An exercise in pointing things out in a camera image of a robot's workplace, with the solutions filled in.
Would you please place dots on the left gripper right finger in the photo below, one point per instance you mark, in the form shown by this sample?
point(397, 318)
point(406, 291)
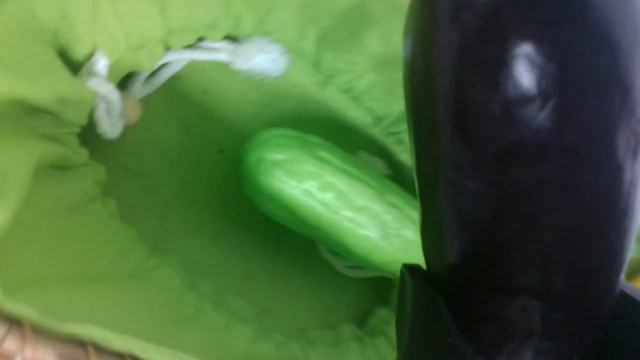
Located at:
point(621, 340)

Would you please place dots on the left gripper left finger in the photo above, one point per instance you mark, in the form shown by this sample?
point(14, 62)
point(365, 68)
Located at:
point(425, 329)

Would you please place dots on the dark purple eggplant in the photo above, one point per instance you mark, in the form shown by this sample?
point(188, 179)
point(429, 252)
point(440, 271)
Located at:
point(523, 118)

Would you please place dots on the green fabric basket liner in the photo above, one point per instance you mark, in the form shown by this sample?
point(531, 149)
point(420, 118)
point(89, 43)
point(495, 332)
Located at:
point(147, 244)

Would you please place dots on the woven wicker basket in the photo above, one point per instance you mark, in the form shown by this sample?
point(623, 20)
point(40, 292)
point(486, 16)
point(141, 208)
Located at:
point(19, 341)

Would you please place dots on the white liner drawstring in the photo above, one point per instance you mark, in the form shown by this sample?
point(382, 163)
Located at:
point(116, 108)

